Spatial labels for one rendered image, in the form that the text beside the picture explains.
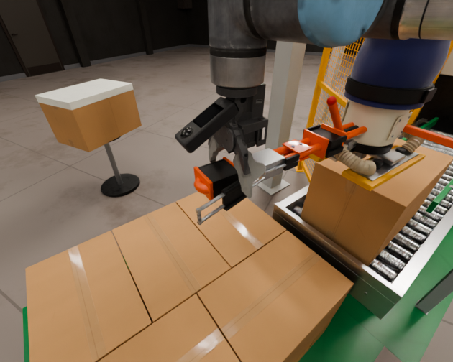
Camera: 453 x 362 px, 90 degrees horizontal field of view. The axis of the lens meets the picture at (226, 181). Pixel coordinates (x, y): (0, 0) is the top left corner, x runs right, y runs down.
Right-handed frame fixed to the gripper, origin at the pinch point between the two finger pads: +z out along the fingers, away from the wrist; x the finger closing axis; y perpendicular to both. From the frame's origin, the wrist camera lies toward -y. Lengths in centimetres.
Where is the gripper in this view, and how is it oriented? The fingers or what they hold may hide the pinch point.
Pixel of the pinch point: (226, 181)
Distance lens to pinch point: 50.1
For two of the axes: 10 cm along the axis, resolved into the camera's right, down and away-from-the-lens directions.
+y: 8.4, -3.2, 4.3
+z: 0.0, 8.0, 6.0
